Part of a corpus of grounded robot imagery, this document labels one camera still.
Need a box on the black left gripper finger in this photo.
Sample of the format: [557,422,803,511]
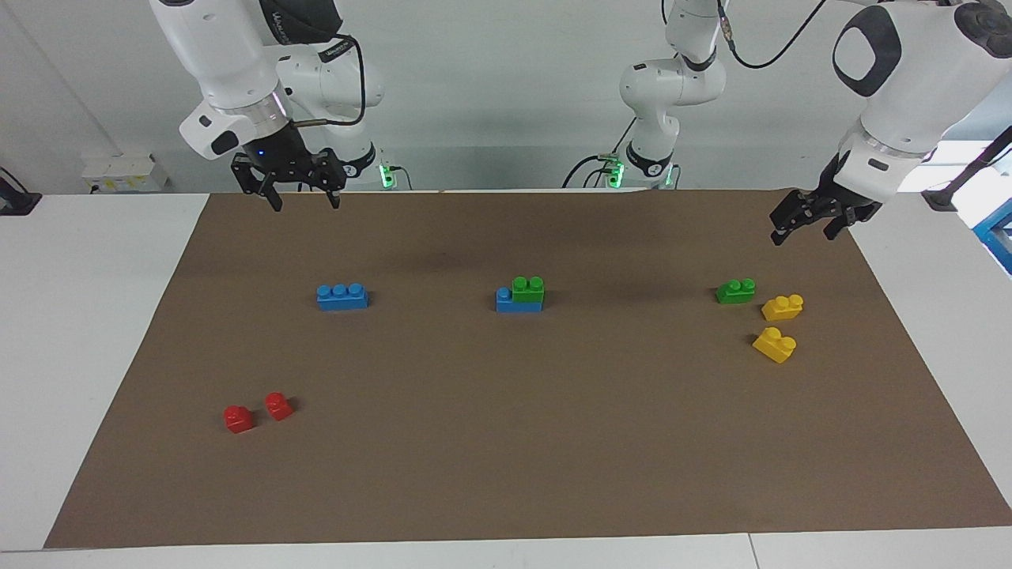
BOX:
[824,202,882,241]
[771,190,819,246]

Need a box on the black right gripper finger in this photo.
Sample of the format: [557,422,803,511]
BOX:
[316,149,346,209]
[232,152,283,213]

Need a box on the blue three-stud toy brick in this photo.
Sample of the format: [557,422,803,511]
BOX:
[495,286,545,314]
[316,283,370,311]

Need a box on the yellow two-stud toy brick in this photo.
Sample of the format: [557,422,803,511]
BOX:
[751,326,798,365]
[761,294,805,322]

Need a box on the black slanted stand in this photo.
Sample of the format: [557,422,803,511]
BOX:
[921,125,1012,213]

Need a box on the white box with labels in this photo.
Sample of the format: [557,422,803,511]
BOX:
[81,152,170,194]

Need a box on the black table clamp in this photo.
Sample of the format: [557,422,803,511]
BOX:
[0,166,43,217]

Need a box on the brown paper mat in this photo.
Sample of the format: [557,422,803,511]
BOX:
[43,190,1012,550]

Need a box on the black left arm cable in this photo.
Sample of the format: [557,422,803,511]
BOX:
[716,0,829,70]

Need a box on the blue frame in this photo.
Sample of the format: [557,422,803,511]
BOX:
[972,198,1012,276]

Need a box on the black base cable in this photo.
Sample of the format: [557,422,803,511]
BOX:
[563,119,637,189]

